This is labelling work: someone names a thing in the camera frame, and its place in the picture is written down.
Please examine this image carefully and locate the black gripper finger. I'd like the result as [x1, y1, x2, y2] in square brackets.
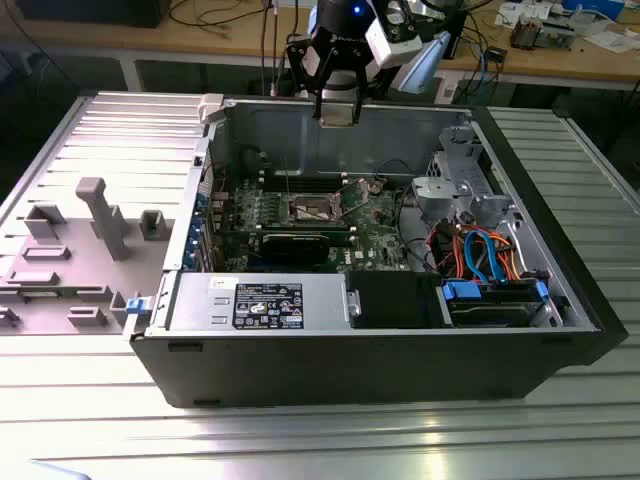
[285, 28, 335, 122]
[347, 47, 375, 125]

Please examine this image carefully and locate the metal socket cover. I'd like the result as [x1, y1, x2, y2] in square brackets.
[335, 178, 375, 219]

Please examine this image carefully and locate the CPU socket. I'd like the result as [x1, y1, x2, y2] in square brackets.
[287, 192, 347, 225]

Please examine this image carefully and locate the black tower box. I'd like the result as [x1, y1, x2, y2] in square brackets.
[448, 0, 471, 61]

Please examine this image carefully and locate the metal drive cage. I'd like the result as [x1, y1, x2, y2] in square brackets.
[412, 124, 524, 236]

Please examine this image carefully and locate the green motherboard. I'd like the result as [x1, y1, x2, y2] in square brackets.
[209, 174, 414, 274]

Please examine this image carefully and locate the black RAM stick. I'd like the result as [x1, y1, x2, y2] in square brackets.
[257, 222, 357, 246]

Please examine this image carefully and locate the black graphics card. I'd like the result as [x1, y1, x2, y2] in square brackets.
[259, 230, 331, 266]

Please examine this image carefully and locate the white paper sheet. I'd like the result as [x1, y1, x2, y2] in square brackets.
[582, 29, 640, 54]
[494, 2, 524, 26]

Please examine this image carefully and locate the metal heatsink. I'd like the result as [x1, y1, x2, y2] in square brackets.
[509, 14, 541, 51]

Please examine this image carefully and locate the wooden desk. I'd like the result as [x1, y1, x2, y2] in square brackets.
[0, 0, 640, 84]

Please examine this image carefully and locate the black plastic shroud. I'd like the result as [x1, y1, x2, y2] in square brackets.
[349, 272, 444, 330]

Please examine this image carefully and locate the green circuit device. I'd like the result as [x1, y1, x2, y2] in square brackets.
[537, 19, 576, 51]

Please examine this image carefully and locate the hard disk in blue carrier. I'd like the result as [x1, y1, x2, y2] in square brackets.
[439, 279, 551, 329]

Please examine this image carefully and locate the silver power supply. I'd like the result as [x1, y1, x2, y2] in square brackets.
[167, 272, 351, 334]

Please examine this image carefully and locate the black computer box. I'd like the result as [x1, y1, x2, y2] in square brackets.
[14, 0, 174, 29]

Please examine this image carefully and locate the black PC case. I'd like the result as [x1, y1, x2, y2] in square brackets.
[122, 92, 630, 410]

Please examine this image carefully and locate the grey parts rack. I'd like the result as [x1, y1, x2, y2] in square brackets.
[0, 177, 176, 336]

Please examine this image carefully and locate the green RAM stick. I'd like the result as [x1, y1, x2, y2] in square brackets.
[22, 288, 76, 301]

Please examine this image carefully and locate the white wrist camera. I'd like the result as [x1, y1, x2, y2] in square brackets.
[363, 0, 425, 70]

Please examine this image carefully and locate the blue wire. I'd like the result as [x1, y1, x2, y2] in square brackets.
[463, 229, 507, 286]

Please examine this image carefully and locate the orange wire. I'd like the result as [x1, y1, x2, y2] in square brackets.
[492, 232, 526, 281]

